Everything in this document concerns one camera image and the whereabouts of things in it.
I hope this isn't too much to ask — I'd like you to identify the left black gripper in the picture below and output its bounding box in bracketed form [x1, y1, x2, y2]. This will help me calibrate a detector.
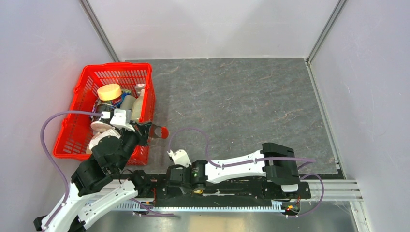
[115, 119, 153, 172]

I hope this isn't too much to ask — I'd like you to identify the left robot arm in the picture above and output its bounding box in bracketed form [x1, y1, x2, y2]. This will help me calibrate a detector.
[33, 122, 153, 232]

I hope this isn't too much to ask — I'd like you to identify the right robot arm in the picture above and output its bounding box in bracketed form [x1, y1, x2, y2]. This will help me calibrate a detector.
[167, 143, 300, 198]

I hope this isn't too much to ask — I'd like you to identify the cream bottle with pink cap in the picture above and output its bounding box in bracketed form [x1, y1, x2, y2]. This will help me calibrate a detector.
[130, 84, 146, 122]

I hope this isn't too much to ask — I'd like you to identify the pale green bottle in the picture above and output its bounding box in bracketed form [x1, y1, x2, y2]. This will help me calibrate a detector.
[119, 95, 137, 110]

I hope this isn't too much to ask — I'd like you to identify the white pink round container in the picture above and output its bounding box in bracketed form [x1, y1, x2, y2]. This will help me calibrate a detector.
[86, 122, 121, 154]

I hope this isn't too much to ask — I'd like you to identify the jar with yellow lid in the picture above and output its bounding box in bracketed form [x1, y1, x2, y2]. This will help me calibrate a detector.
[92, 84, 123, 113]

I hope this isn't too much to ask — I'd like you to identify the red plastic basket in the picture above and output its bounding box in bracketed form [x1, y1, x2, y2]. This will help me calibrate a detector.
[53, 62, 156, 161]

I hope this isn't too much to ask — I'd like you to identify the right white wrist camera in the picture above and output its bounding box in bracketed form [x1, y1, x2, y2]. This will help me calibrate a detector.
[167, 149, 192, 168]

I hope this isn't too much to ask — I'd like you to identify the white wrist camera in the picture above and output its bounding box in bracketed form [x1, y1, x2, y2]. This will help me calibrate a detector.
[167, 149, 192, 168]
[101, 108, 135, 132]

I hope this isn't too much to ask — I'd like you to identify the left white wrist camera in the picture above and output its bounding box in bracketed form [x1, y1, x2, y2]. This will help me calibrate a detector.
[101, 108, 135, 132]

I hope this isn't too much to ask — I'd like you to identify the aluminium toothed cable duct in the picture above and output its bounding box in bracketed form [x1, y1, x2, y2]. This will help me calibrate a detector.
[113, 201, 285, 213]

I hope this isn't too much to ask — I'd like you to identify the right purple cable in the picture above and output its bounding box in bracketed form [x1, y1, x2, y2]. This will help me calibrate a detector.
[168, 127, 325, 218]

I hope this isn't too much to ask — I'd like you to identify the left aluminium corner post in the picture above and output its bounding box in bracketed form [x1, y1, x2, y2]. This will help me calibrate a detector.
[79, 0, 120, 62]

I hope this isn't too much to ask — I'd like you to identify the aluminium corner post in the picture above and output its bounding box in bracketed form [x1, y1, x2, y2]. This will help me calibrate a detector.
[79, 0, 120, 62]
[305, 0, 348, 65]

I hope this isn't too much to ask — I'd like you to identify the right aluminium corner post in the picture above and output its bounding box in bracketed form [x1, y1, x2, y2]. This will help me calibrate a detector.
[305, 0, 348, 65]

